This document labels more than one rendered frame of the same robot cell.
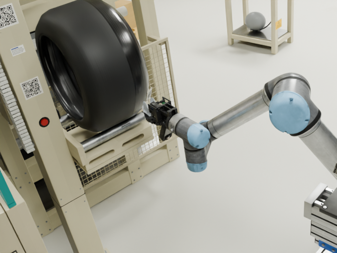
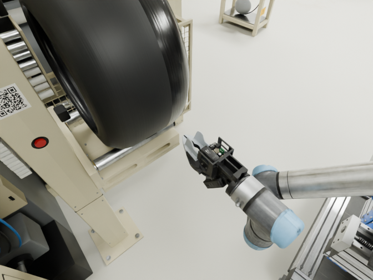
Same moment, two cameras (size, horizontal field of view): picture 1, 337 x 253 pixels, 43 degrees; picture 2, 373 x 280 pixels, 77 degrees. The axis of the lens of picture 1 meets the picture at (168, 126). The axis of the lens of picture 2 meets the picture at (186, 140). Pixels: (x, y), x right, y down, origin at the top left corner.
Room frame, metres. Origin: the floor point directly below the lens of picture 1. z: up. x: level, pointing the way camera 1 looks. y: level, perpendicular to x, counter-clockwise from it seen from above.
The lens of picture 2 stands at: (1.06, 0.13, 1.60)
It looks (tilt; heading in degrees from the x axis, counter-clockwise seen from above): 52 degrees down; 352
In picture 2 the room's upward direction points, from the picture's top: straight up
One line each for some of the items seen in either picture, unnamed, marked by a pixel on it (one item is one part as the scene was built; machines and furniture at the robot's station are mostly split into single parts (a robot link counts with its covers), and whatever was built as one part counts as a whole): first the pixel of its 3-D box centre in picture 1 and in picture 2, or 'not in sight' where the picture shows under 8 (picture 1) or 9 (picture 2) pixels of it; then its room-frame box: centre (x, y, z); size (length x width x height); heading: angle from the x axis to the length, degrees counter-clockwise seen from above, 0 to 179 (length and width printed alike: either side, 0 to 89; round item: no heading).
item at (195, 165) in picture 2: (152, 117); (198, 161); (1.38, 0.05, 1.08); 0.09 x 0.05 x 0.02; 31
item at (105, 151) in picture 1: (115, 143); (137, 153); (1.61, 0.25, 0.83); 0.36 x 0.09 x 0.06; 121
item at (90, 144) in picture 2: (102, 138); (121, 138); (1.73, 0.33, 0.80); 0.37 x 0.36 x 0.02; 31
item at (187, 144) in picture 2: (146, 107); (190, 144); (1.43, 0.07, 1.10); 0.09 x 0.03 x 0.06; 31
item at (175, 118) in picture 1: (178, 124); (245, 192); (1.27, -0.04, 1.10); 0.08 x 0.05 x 0.08; 121
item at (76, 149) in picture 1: (63, 137); (74, 144); (1.64, 0.48, 0.90); 0.40 x 0.03 x 0.10; 31
